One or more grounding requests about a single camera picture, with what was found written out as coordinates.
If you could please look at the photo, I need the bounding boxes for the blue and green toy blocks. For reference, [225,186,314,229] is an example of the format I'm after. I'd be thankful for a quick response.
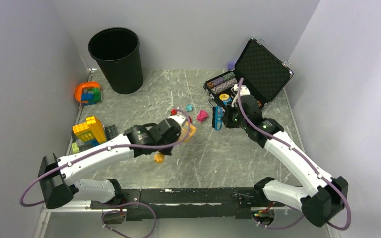
[80,87,102,105]

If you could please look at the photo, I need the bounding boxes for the yellow slotted scoop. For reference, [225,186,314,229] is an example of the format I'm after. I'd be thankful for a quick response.
[153,123,197,163]

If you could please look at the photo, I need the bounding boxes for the yellow dealer button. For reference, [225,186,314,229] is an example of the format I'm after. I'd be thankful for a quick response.
[219,93,230,102]

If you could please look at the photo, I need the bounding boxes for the yellow toy block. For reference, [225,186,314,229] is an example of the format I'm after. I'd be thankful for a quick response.
[72,116,107,144]

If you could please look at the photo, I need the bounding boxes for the blue hand brush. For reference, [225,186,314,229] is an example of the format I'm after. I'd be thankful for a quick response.
[212,106,224,131]

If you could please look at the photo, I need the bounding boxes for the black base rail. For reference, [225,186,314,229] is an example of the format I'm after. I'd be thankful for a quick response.
[90,187,286,221]

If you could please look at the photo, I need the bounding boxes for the light blue paper scrap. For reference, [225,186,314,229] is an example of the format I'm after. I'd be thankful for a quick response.
[185,104,194,112]

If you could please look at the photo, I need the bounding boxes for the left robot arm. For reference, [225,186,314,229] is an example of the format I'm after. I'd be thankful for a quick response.
[38,115,186,209]

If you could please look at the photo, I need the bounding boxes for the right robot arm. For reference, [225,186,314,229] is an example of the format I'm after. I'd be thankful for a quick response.
[222,95,351,230]

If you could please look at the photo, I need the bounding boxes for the black plastic waste bin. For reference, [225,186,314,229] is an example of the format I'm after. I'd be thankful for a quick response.
[88,27,143,95]

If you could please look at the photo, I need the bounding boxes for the orange curved toy piece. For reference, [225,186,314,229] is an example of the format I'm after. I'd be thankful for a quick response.
[74,81,101,102]

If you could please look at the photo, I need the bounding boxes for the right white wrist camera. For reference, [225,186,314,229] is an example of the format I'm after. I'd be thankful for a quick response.
[231,84,251,108]

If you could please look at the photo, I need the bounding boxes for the black poker chip case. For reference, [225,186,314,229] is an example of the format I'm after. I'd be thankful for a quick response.
[203,38,294,108]

